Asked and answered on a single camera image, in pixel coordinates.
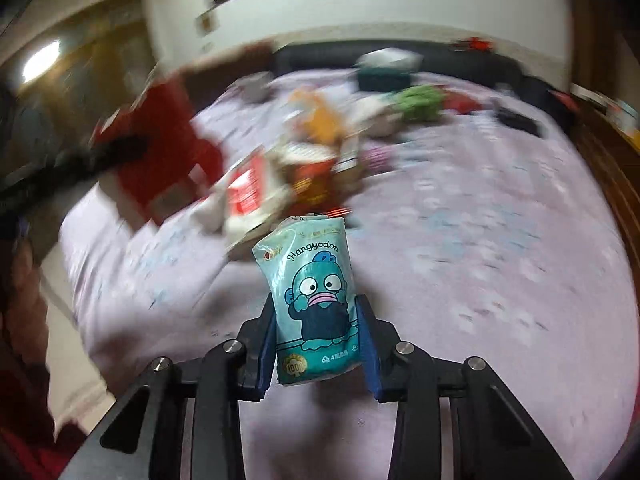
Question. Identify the wooden door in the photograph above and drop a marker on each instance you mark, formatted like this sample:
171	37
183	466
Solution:
71	76

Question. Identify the black leather sofa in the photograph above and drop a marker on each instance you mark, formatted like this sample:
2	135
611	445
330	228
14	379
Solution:
481	66

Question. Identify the purple floral tablecloth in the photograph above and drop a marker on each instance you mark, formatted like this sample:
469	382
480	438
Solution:
478	241

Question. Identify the white ceramic mug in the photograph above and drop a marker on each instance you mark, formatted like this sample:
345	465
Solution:
255	88

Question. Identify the brown armchair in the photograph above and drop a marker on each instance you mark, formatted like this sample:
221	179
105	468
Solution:
208	77

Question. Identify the teal cartoon tissue pack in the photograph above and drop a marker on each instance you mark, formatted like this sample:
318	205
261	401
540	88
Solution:
306	264

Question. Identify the black toy gun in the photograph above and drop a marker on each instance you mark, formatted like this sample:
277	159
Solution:
514	120

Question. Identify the red decoration on sofa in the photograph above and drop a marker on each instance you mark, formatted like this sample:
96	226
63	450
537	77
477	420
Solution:
477	44

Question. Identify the green tissue box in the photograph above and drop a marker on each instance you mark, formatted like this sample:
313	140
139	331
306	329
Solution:
387	70

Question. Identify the red flat pouch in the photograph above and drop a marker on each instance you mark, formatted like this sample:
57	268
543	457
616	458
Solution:
460	103

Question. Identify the red white cigarette pack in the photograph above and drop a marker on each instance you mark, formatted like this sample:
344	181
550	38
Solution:
245	202

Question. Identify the green knitted cloth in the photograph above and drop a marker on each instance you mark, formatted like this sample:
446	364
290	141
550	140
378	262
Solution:
419	103

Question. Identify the orange paper box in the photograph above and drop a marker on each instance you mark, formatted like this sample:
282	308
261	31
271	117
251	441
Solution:
315	120

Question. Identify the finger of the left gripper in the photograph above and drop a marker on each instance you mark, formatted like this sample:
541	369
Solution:
111	154

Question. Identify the red snack wrapper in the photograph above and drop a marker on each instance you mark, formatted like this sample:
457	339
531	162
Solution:
179	166

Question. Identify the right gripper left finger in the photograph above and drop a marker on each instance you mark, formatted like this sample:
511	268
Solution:
259	338

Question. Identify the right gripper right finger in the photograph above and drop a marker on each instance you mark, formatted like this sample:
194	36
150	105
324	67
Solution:
377	341

